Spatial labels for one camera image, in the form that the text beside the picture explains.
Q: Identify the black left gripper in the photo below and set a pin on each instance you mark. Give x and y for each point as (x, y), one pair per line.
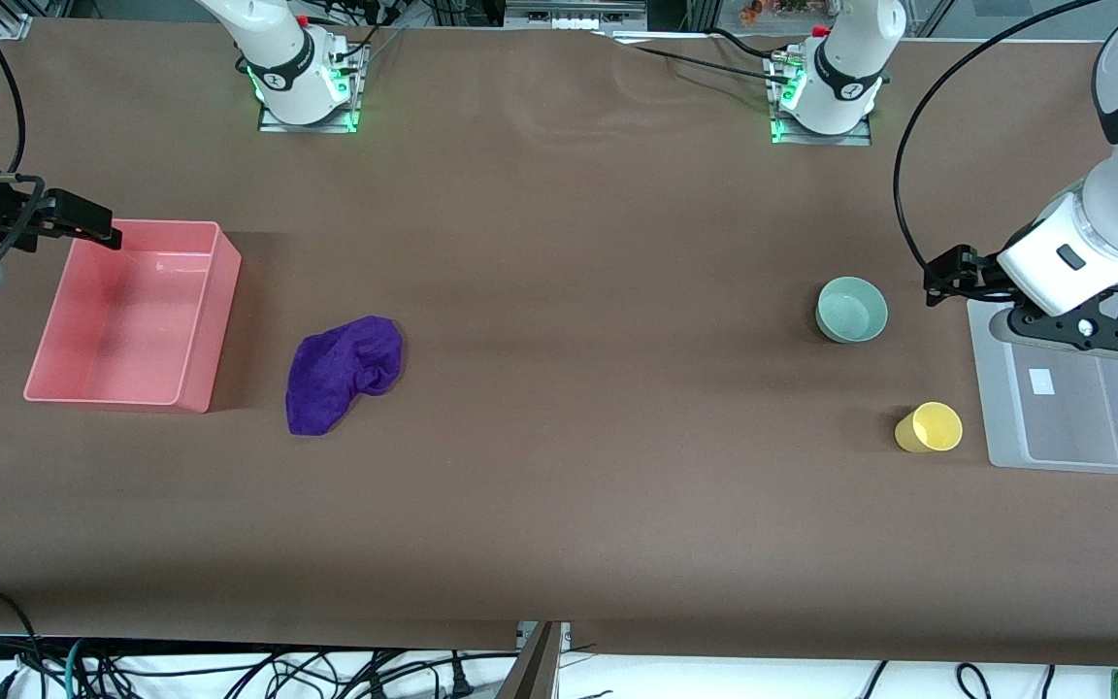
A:
(978, 270)

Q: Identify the pale green bowl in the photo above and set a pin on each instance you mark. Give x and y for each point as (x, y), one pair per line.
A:
(850, 311)

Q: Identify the yellow cup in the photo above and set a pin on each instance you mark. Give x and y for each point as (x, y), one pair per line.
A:
(933, 427)

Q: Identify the purple cloth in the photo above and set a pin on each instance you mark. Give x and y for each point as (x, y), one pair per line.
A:
(341, 369)

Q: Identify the pink plastic bin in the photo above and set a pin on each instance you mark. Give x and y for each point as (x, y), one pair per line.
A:
(122, 330)

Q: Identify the clear plastic bin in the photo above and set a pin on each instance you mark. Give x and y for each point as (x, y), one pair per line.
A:
(1073, 417)

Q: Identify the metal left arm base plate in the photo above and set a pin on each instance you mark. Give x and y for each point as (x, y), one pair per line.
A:
(855, 140)

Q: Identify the aluminium frame corner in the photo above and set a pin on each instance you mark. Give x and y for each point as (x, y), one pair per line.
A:
(6, 17)

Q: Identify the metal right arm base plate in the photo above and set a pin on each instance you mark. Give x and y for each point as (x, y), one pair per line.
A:
(312, 127)

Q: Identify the grey metal table post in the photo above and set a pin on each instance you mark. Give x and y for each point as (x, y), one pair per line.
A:
(532, 675)

